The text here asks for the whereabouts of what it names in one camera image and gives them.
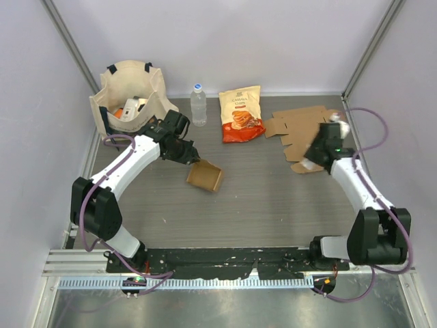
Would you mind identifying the large flat cardboard box blank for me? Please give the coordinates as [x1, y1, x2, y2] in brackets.
[264, 106, 345, 174]

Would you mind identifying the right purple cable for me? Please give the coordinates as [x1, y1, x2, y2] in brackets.
[312, 107, 414, 303]

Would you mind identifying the orange item in tote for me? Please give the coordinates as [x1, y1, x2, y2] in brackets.
[114, 108, 124, 119]

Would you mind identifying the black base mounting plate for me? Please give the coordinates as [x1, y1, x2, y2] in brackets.
[104, 247, 349, 280]

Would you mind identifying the beige canvas tote bag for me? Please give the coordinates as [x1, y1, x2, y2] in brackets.
[89, 60, 179, 138]

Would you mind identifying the cassava chips bag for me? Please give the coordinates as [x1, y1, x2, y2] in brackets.
[218, 85, 266, 144]

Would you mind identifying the clear plastic water bottle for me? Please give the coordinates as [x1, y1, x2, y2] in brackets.
[191, 83, 207, 126]

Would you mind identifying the aluminium frame rail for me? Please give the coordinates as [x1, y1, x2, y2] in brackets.
[42, 249, 107, 277]

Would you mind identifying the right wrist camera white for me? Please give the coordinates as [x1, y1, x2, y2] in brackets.
[329, 112, 350, 139]

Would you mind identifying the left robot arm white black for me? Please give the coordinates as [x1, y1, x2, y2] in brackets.
[70, 110, 200, 273]

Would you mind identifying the white box in tote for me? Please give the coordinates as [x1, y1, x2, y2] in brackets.
[120, 96, 147, 122]

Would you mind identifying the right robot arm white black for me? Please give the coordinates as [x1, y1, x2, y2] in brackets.
[302, 121, 411, 270]

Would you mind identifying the slotted cable duct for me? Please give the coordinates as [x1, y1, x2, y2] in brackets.
[58, 275, 313, 290]

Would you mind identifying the small brown cardboard box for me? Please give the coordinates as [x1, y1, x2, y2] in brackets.
[186, 159, 224, 192]

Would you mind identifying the white paper scrap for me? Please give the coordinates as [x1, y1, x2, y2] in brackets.
[300, 159, 319, 170]

